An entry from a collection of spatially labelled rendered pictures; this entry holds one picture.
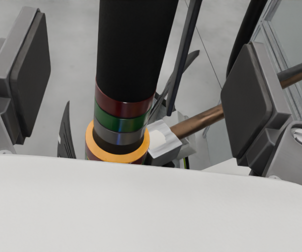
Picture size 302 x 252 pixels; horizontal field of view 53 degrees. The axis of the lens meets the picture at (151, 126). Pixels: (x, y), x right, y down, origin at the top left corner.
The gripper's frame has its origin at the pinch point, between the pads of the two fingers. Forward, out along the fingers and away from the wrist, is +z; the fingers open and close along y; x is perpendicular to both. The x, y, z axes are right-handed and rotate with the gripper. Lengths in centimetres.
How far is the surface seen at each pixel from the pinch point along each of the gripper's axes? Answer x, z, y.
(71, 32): -165, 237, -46
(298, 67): -10.1, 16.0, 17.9
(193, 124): -11.2, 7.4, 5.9
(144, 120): -5.3, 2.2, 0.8
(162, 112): -54, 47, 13
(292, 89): -66, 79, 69
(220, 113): -11.2, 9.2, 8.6
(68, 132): -50, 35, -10
